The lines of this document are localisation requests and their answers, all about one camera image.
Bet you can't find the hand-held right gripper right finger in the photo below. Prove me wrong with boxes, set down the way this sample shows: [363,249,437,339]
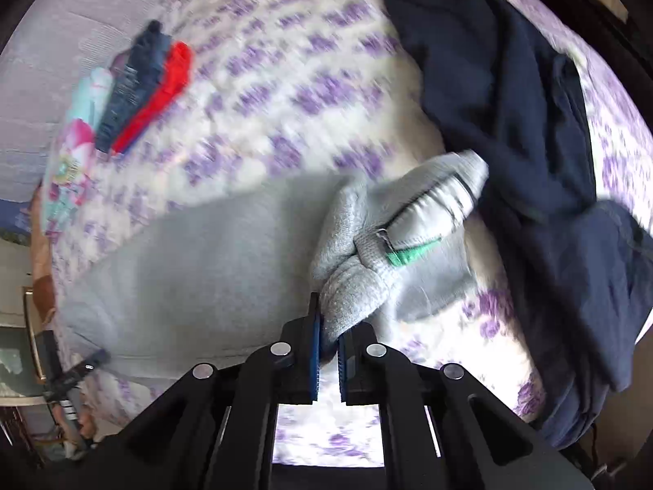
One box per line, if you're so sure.
[337,323,595,490]

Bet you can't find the dark denim folded garment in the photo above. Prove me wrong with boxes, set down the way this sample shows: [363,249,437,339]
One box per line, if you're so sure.
[94,20,174,154]

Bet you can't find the grey sweatshirt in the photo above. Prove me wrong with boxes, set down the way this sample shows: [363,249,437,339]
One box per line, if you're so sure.
[56,150,491,385]

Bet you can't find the teal folded garment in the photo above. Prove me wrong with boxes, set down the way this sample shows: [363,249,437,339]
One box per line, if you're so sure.
[65,66,116,134]

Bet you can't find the pink printed folded garment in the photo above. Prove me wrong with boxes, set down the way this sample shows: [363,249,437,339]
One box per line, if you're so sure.
[41,117,99,226]

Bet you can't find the navy blue pants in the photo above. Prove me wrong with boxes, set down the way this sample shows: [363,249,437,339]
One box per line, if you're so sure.
[382,0,653,451]

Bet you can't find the purple floral bed sheet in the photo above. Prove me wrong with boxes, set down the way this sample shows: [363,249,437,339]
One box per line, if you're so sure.
[31,0,653,468]

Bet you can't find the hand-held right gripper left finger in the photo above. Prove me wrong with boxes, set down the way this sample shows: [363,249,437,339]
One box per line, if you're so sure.
[97,292,323,490]

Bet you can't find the red folded garment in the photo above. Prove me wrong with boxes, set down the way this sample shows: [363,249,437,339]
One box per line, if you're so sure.
[111,41,195,156]

